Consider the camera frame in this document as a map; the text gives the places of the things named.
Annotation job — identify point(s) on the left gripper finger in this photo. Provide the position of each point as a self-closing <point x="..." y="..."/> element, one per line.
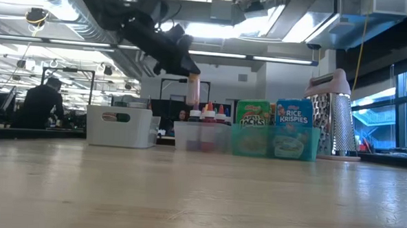
<point x="189" y="66"/>

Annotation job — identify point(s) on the blue food colouring bottle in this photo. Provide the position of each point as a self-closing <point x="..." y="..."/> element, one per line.
<point x="227" y="115"/>

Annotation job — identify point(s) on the green Apple Jacks box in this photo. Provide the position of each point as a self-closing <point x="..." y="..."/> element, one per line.
<point x="253" y="111"/>

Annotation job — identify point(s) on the blue Rice Krispies box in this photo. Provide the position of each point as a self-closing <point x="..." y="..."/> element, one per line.
<point x="294" y="114"/>

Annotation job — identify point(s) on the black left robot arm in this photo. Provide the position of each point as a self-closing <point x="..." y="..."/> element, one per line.
<point x="101" y="3"/>

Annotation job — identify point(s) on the person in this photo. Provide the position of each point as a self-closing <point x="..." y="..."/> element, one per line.
<point x="40" y="103"/>
<point x="182" y="116"/>

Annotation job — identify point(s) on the black computer monitor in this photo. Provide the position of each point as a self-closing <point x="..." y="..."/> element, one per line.
<point x="167" y="112"/>

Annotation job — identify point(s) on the clear plastic container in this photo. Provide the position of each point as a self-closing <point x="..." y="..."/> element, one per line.
<point x="185" y="137"/>

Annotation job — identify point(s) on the grey translucent plastic bin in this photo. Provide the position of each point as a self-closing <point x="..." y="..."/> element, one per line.
<point x="137" y="131"/>

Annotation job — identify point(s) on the green plastic tray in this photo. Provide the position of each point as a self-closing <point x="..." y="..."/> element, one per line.
<point x="243" y="150"/>

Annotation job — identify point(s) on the black workstation frame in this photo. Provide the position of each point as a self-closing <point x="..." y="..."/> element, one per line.
<point x="68" y="69"/>
<point x="205" y="82"/>

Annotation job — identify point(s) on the black hanging camera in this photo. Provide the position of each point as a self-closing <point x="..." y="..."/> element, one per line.
<point x="35" y="16"/>

